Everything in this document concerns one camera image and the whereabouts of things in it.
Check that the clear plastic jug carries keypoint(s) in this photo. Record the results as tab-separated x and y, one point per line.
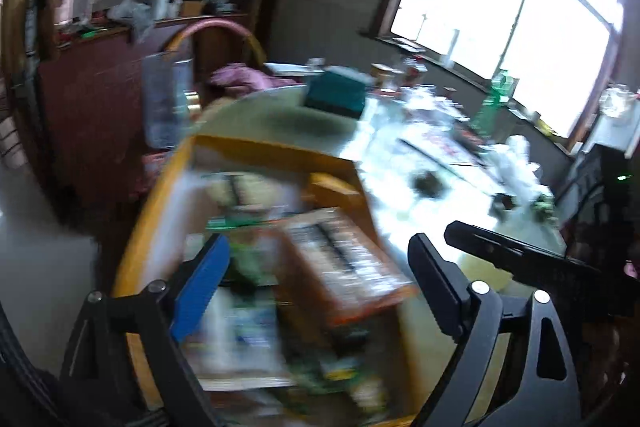
167	102

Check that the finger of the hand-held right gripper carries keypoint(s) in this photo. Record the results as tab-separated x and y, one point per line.
500	249

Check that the hanging clear plastic bag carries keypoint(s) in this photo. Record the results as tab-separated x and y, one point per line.
615	101

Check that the printed paper sheet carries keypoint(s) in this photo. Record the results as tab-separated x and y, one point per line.
440	142

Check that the brown lidded jar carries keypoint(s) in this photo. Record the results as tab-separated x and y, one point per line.
385	77

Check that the dark wooden chair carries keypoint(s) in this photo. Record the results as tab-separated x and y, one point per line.
590	187

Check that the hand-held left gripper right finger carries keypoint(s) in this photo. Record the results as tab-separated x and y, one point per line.
435	282

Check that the yellow taped cardboard box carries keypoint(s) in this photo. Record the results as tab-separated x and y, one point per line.
175	167

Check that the wooden sideboard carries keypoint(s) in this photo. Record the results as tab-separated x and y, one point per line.
100	117

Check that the teal box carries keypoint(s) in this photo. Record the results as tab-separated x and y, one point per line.
335	94

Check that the green plastic bottle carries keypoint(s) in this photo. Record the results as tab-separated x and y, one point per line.
492	107

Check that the green snack packet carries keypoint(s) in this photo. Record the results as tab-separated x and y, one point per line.
250	252

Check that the green cloth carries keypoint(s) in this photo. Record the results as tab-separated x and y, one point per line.
544	210

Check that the crumpled grey plastic bag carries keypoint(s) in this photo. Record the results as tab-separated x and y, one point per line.
130	19

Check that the round cracker pack black label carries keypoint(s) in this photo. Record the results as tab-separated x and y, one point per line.
245	189

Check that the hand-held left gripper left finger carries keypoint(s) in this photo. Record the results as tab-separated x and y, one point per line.
200	287

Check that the orange cracker pack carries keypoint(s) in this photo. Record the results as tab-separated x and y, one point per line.
350	267

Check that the white tube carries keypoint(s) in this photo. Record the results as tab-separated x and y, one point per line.
454	44

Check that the pink cloth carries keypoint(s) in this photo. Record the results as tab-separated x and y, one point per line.
245	77

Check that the white plastic bag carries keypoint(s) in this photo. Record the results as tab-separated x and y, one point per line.
515	167

